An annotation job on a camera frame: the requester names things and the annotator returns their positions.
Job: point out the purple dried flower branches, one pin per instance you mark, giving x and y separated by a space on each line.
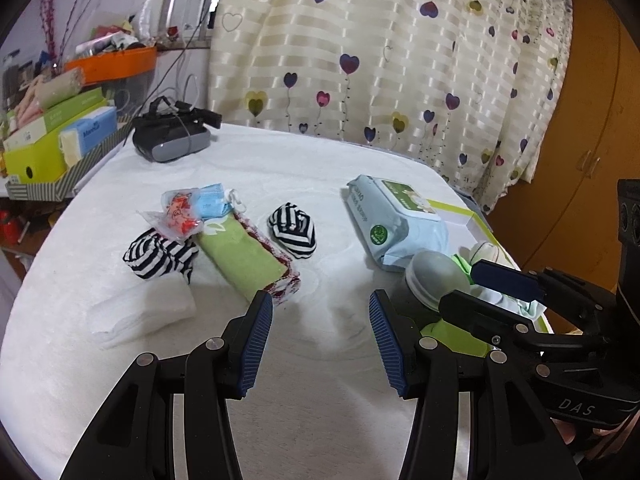
50 10

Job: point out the striped cardboard tray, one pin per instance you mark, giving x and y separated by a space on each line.
90 165

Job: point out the black white striped sock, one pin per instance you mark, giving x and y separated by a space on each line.
292 230
150 255

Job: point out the red plastic object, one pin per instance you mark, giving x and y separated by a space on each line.
7 227

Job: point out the beige rolled cloth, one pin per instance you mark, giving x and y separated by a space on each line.
60 87

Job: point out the green towel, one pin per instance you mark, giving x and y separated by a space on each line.
240 255

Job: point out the blue tissue pack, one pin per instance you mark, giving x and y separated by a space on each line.
92 127

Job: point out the light blue wet wipes pack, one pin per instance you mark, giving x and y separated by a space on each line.
400 230

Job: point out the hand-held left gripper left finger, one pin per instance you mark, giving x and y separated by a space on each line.
257 340

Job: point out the blue face mask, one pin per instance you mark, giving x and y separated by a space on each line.
212 200

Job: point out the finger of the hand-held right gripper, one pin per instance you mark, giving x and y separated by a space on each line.
505 280
475 312

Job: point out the orange plastic tray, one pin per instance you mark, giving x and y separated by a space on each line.
115 65

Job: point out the brown wooden wardrobe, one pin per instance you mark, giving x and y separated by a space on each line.
585 125

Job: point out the clear red printed plastic packet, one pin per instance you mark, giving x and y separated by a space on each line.
175 215

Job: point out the green white cardboard box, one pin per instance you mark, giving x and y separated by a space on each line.
460 212

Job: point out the clutter of small packets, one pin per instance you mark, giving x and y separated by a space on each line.
115 35

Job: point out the green paper file box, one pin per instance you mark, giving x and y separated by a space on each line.
35 160

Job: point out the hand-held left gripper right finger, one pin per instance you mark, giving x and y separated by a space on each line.
387 345

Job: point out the green plastic jar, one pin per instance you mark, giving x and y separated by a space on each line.
450 335

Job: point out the grey plastic jar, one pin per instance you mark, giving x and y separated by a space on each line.
435 272

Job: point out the heart print striped curtain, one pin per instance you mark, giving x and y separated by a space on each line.
375 25

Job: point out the black grey VR headset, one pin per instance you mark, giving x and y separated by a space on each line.
175 140

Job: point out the white red stitched towel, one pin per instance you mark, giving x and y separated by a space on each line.
487 250

